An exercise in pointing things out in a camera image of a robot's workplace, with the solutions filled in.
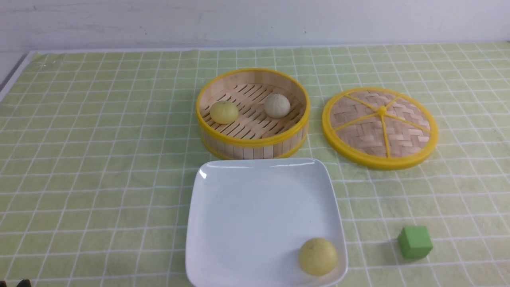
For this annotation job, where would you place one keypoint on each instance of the yellow steamed bun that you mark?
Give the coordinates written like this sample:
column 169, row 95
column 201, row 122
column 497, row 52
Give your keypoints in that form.
column 317, row 257
column 224, row 112

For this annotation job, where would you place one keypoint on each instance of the bamboo steamer basket yellow rim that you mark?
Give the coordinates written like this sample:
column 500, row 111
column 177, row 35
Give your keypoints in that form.
column 253, row 135

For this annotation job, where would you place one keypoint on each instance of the white steamed bun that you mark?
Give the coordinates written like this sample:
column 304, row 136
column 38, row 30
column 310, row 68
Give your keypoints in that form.
column 277, row 106

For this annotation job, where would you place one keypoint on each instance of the white square plate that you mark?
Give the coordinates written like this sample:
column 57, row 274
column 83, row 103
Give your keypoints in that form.
column 249, row 218

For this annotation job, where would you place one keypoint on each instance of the green checked tablecloth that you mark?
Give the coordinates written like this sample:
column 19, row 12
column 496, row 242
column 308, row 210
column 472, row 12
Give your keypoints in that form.
column 99, row 152

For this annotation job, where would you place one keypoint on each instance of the woven bamboo steamer lid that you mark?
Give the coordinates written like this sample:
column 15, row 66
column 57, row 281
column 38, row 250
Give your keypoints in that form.
column 379, row 128

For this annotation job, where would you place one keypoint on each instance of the yellow steamed bun on plate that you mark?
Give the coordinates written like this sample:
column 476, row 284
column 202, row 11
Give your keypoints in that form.
column 317, row 257

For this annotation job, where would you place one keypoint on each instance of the green cube block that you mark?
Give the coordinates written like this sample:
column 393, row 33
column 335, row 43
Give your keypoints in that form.
column 414, row 242

